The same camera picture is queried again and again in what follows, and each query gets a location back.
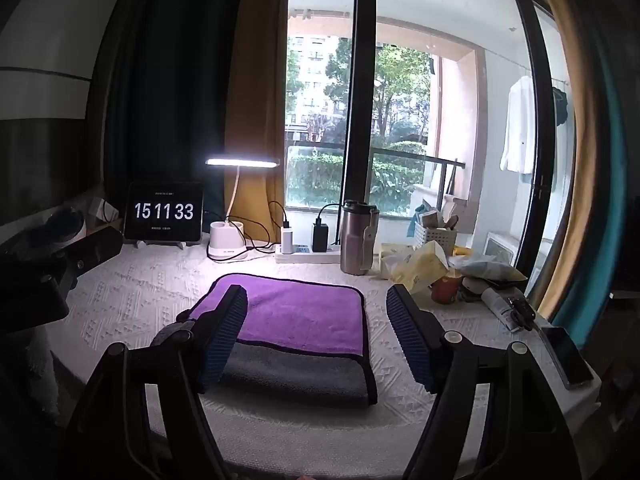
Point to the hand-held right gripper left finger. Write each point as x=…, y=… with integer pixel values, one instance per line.
x=220, y=350

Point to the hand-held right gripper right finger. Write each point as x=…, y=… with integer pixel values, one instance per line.
x=407, y=340

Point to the purple and grey towel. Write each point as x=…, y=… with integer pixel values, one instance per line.
x=295, y=335

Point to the red cup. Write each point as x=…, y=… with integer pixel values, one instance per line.
x=445, y=287

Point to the yellow tissue pack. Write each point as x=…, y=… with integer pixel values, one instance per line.
x=415, y=265

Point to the white textured tablecloth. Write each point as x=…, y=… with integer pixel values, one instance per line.
x=320, y=320

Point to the white tube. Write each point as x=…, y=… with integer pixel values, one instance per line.
x=500, y=305

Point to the white plastic bag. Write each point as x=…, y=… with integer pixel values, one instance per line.
x=485, y=266

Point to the white storage basket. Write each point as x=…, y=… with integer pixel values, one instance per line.
x=436, y=236

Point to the steel travel tumbler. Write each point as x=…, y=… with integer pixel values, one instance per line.
x=356, y=240

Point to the black clip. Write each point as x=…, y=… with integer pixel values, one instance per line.
x=520, y=310

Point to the white power strip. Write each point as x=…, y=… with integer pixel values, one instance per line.
x=305, y=256

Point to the white box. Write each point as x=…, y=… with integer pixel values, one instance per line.
x=500, y=251

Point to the white charger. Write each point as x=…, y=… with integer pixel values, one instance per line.
x=286, y=240

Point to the tablet with clock display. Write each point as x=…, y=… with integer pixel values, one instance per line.
x=163, y=211

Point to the black charger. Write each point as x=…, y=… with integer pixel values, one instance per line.
x=320, y=237

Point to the white desk lamp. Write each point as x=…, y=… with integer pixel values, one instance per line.
x=235, y=210

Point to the smartphone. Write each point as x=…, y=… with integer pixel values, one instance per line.
x=567, y=355

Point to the dark green curtain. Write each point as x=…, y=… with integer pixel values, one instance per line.
x=165, y=85

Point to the white hanging shirt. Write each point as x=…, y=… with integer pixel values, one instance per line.
x=519, y=125

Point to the mustard yellow curtain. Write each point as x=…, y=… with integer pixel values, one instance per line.
x=260, y=85

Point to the dark hanging garment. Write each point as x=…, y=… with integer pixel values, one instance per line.
x=560, y=102

